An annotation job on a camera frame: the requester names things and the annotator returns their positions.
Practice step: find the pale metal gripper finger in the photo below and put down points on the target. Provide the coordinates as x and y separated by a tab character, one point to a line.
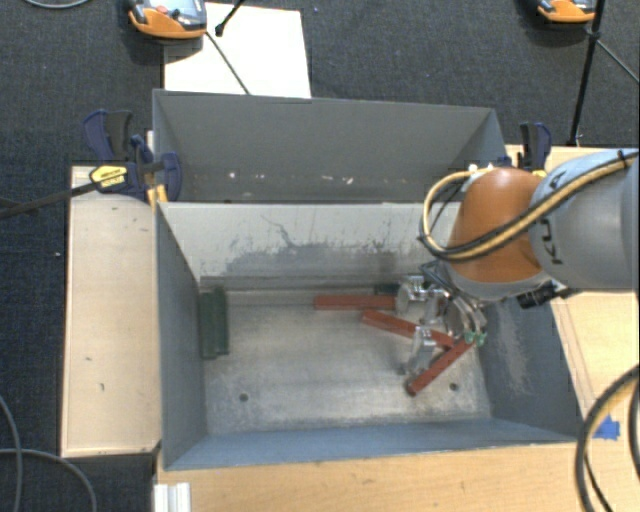
411	295
421	350

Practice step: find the red-brown flat block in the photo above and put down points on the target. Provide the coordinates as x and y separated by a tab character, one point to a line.
390	322
352	302
440	367

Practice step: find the grey metal bin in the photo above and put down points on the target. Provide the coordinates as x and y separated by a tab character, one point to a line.
310	380

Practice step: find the dark green flat block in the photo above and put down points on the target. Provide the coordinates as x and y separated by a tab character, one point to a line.
214	322

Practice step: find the pale wood flat board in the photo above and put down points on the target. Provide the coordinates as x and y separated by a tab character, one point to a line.
112	325

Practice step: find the black cylinder on white bracket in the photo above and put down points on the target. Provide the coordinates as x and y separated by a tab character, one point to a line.
535	296

